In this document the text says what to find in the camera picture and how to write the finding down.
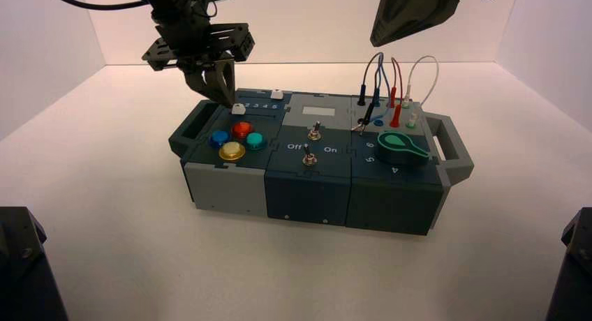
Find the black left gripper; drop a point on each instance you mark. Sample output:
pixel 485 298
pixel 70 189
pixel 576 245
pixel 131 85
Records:
pixel 222 39

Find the white slider knob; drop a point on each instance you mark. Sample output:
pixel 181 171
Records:
pixel 238 109
pixel 276 94

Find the red round push button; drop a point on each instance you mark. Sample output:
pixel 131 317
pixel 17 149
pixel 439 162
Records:
pixel 241 130

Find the blue round push button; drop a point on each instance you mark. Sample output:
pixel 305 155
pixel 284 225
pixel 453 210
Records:
pixel 219 138

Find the yellow round push button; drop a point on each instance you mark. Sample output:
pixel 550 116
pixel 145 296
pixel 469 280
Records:
pixel 231 150

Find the teal round push button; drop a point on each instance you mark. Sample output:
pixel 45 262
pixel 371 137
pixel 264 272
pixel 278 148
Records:
pixel 254 141

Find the grey display screen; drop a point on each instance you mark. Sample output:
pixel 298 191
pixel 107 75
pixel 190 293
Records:
pixel 318 111

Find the green rotary knob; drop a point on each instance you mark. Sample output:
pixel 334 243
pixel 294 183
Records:
pixel 401 148

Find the grey and teal control box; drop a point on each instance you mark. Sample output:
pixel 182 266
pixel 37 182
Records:
pixel 305 189

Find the metal toggle switch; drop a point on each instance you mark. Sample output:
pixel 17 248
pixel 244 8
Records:
pixel 315 132
pixel 308 158

